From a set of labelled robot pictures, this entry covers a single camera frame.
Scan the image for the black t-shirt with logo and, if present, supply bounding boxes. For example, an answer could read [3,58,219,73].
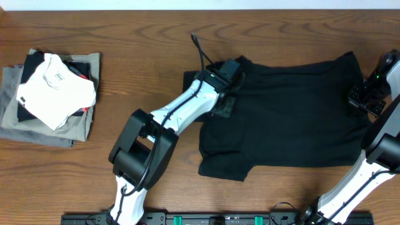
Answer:
[198,52,371,181]

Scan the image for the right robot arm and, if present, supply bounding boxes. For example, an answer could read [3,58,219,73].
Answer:
[297,49,399,224]

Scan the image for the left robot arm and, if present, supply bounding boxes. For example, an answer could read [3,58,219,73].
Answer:
[108,69,240,224]

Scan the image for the black folded garment red accents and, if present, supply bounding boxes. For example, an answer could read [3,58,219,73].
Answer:
[17,52,91,122]

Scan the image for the beige folded garment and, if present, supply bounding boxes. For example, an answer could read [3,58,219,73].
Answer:
[1,52,101,141]

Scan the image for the white folded t-shirt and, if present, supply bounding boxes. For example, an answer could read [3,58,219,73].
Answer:
[16,53,96,130]

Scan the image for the grey folded garment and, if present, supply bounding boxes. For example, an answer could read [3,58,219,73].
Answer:
[1,66,76,148]

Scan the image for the left black cable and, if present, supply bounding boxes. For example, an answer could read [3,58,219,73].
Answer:
[120,32,216,198]

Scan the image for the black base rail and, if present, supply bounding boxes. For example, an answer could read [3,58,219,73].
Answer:
[61,211,375,225]

